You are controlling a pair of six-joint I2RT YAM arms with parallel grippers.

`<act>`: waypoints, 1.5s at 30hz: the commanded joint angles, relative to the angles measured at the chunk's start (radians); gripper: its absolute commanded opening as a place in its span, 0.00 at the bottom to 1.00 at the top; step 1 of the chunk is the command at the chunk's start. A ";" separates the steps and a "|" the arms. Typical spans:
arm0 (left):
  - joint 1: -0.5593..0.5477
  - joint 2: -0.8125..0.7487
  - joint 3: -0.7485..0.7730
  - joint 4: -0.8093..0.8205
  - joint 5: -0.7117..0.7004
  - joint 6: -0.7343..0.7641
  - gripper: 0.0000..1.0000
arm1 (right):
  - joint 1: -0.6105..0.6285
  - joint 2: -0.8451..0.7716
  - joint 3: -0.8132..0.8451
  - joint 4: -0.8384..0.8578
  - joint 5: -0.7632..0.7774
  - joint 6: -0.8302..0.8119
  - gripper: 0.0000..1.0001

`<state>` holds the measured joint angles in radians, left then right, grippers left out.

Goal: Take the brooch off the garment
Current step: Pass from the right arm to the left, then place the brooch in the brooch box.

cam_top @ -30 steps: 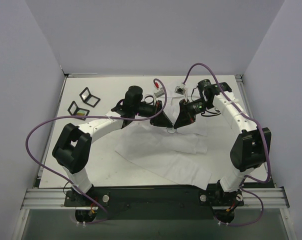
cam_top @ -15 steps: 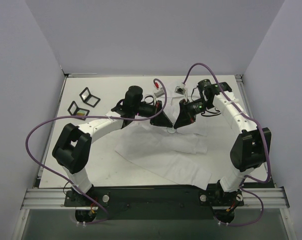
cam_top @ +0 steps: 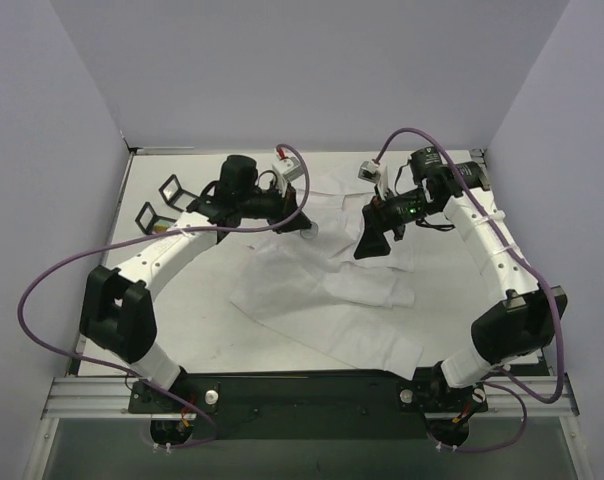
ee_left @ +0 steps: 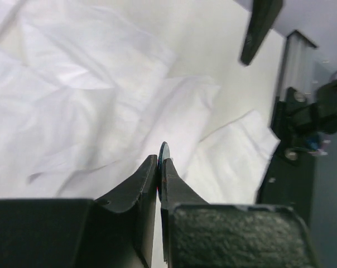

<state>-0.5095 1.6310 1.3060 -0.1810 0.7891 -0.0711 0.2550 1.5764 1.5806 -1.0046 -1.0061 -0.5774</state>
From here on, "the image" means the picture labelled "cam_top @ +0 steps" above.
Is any black frame stand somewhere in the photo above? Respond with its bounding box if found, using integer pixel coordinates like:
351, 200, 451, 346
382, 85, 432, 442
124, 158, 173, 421
158, 174, 197, 213
135, 202, 175, 236

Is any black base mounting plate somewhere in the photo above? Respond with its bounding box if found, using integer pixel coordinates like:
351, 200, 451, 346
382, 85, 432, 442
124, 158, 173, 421
128, 368, 488, 442

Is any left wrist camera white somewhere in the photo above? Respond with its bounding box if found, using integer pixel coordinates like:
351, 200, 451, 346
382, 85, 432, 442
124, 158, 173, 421
271, 157, 303, 196

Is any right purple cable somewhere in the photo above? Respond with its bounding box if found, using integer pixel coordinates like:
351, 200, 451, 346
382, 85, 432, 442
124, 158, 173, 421
371, 128, 568, 454

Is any black frame stand upper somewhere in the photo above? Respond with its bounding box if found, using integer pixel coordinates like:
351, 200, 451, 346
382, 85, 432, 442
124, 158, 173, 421
158, 174, 197, 213

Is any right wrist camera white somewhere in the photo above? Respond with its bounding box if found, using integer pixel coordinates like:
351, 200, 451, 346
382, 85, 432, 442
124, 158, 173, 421
358, 160, 394, 200

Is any purple cable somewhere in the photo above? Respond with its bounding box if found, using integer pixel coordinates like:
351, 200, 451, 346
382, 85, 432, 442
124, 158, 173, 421
371, 128, 568, 454
19, 143, 311, 449

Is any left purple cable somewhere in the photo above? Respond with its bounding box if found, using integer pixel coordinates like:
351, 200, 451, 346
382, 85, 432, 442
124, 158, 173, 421
19, 143, 311, 449

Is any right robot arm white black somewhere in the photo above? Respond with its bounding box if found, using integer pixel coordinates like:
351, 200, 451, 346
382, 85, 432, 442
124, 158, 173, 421
354, 147, 567, 395

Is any aluminium front rail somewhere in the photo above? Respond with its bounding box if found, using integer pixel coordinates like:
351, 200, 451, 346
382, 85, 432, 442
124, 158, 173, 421
42, 377, 130, 420

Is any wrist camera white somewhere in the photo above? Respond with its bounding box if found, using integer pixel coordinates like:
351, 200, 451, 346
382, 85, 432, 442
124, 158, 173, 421
358, 160, 394, 200
271, 157, 303, 196

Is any colourful painted round brooch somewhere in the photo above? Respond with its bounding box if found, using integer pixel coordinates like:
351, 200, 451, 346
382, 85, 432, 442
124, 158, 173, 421
153, 224, 168, 234

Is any black frame stand lower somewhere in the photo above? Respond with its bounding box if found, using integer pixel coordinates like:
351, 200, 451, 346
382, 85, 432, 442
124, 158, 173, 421
135, 202, 175, 236

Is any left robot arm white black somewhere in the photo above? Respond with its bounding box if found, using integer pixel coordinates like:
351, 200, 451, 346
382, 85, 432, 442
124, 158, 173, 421
80, 146, 314, 412

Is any white garment shirt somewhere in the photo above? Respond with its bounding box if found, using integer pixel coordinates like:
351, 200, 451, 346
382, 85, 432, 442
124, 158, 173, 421
230, 164, 423, 380

